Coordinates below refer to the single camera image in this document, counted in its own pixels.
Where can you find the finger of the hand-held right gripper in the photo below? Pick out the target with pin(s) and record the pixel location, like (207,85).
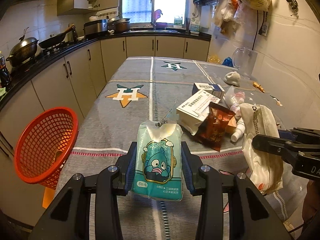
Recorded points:
(270,143)
(305,135)

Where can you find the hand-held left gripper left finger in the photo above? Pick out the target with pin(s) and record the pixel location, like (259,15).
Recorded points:
(131,171)

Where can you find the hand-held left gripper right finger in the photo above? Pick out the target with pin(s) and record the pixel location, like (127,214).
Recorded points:
(188,177)

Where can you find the beige plastic wrapper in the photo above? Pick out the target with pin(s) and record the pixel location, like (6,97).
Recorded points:
(260,122)

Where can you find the teal cartoon tissue packet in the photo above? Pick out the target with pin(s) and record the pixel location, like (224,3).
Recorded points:
(157,162)

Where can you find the clear plastic bag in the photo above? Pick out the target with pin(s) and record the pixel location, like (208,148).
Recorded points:
(233,97)

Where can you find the red plastic basket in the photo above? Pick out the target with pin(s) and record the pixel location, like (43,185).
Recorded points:
(60,110)

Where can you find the white plastic bottle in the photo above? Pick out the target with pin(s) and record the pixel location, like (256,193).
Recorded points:
(237,132)

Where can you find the small orange box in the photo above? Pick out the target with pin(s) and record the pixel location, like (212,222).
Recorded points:
(232,123)

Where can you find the brown snack packet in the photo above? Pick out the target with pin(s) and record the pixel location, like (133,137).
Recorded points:
(215,127)

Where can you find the white medicine box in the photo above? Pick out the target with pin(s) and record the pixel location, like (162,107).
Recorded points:
(192,110)

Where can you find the white and blue box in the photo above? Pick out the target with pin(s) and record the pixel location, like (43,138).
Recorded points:
(207,87)

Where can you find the clear plastic pitcher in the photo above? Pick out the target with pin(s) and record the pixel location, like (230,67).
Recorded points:
(246,60)

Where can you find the grey star-print tablecloth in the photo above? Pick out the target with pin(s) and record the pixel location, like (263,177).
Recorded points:
(175,90)

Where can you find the blue plastic bag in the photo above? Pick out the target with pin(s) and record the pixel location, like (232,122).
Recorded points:
(227,62)

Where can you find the yellow plastic bag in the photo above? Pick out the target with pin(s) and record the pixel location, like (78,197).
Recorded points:
(214,58)

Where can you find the beige lower kitchen cabinets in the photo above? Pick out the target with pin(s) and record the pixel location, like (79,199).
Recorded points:
(140,46)

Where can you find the hanging white plastic bags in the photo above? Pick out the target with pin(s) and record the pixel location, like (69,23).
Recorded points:
(225,15)

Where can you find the green and white carton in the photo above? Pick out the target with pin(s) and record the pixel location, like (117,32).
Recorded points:
(195,27)

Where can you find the black kitchen countertop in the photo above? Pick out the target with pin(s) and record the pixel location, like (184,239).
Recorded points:
(175,33)

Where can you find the stacked cooking pots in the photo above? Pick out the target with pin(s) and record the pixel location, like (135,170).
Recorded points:
(120,25)

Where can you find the silver rice cooker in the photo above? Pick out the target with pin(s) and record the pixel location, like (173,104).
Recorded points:
(95,27)

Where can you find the green cloth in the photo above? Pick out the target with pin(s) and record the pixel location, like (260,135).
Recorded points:
(2,92)

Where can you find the black frying pan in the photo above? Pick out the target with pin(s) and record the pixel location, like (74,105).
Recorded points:
(51,42)

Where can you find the white plastic jug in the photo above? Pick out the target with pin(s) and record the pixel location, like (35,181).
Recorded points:
(178,22)

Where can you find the dark sauce bottle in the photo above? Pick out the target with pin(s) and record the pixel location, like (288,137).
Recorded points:
(4,72)

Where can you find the lidded metal wok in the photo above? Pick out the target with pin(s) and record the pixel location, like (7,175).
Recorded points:
(23,48)

